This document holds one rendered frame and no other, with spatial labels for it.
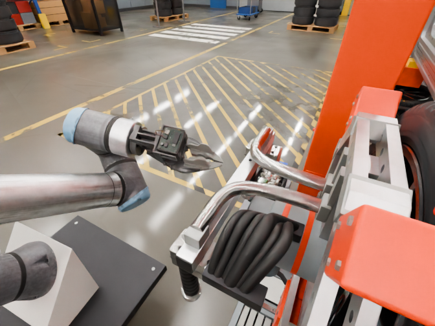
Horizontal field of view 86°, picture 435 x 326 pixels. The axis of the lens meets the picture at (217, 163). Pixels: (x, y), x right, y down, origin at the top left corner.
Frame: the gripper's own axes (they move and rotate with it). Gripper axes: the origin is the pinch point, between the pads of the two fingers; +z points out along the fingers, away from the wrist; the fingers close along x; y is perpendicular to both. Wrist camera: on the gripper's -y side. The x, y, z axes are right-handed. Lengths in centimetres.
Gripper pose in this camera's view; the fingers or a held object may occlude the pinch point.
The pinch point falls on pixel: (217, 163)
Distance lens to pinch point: 57.1
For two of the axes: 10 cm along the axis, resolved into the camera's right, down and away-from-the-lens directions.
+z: 9.7, 2.4, -0.5
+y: 0.3, -3.2, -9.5
